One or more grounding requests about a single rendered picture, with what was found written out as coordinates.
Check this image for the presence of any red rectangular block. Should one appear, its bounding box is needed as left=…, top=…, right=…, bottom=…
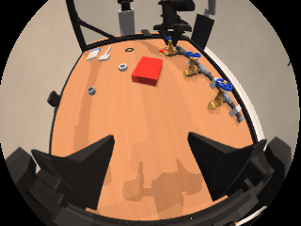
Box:
left=132, top=56, right=163, bottom=87

